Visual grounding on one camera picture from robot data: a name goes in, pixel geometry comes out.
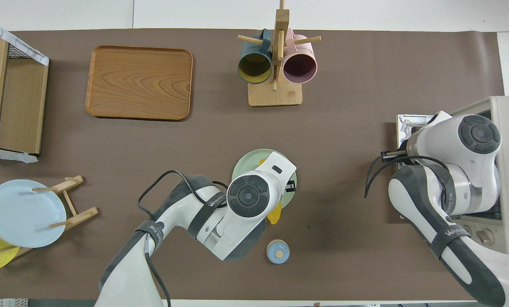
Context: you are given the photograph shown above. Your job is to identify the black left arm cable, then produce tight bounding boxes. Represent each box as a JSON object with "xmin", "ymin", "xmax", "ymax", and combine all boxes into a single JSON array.
[{"xmin": 137, "ymin": 170, "xmax": 229, "ymax": 307}]

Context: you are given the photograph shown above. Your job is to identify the white checked cloth liner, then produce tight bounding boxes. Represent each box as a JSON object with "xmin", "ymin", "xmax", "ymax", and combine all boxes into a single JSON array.
[{"xmin": 0, "ymin": 16, "xmax": 50, "ymax": 163}]

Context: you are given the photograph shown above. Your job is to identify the light blue plate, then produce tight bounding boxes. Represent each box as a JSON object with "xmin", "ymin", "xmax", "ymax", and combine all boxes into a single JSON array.
[{"xmin": 0, "ymin": 179, "xmax": 67, "ymax": 248}]

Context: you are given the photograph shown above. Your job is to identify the pale green plate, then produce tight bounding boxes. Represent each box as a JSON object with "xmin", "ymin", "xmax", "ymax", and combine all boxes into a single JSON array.
[{"xmin": 232, "ymin": 149, "xmax": 298, "ymax": 209}]

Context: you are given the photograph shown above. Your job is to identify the brown table mat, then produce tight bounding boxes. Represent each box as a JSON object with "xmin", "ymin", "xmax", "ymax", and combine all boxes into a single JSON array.
[{"xmin": 0, "ymin": 28, "xmax": 509, "ymax": 301}]

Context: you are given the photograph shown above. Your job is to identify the oven door with glass window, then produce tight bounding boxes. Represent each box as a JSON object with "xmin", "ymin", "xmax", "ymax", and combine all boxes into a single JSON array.
[{"xmin": 396, "ymin": 113, "xmax": 438, "ymax": 148}]

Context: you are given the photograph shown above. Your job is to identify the wooden mug tree stand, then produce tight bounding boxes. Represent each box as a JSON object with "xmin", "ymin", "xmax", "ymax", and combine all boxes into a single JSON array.
[{"xmin": 237, "ymin": 0, "xmax": 322, "ymax": 107}]

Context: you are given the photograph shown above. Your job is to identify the wooden plate rack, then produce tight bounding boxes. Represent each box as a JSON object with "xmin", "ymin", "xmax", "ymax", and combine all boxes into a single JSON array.
[{"xmin": 0, "ymin": 175, "xmax": 99, "ymax": 259}]

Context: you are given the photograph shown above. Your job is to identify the dark blue mug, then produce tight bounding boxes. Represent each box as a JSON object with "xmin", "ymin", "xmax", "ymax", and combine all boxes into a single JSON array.
[{"xmin": 238, "ymin": 29, "xmax": 273, "ymax": 85}]

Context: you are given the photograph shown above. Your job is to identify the pink mug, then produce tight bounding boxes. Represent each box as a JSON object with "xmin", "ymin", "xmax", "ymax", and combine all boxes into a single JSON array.
[{"xmin": 282, "ymin": 28, "xmax": 318, "ymax": 84}]

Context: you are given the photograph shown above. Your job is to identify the yellow corn cob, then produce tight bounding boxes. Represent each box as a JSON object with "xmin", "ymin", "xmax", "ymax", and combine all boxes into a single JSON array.
[{"xmin": 258, "ymin": 158, "xmax": 283, "ymax": 225}]

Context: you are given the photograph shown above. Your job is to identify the wooden serving tray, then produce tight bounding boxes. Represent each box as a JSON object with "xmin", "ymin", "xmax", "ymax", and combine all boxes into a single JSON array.
[{"xmin": 85, "ymin": 45, "xmax": 194, "ymax": 122}]

